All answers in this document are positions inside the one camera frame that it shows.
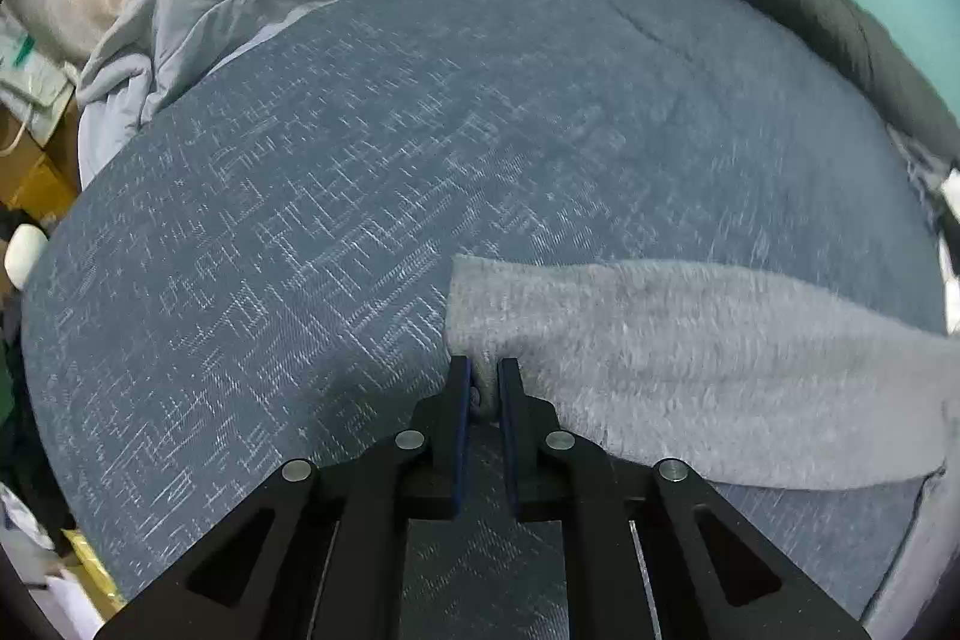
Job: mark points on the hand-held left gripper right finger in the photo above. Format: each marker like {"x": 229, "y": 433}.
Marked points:
{"x": 511, "y": 415}

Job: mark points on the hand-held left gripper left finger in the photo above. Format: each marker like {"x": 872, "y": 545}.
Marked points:
{"x": 461, "y": 415}

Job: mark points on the grey sweater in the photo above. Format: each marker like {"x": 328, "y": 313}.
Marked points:
{"x": 712, "y": 370}

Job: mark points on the white round object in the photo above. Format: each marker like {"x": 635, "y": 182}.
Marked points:
{"x": 24, "y": 254}

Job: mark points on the blue-grey garment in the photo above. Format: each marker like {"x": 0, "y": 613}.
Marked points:
{"x": 926, "y": 175}

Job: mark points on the cardboard box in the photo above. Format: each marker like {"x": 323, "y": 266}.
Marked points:
{"x": 37, "y": 183}

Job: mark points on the white plastic bag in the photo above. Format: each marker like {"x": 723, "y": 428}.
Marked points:
{"x": 34, "y": 70}

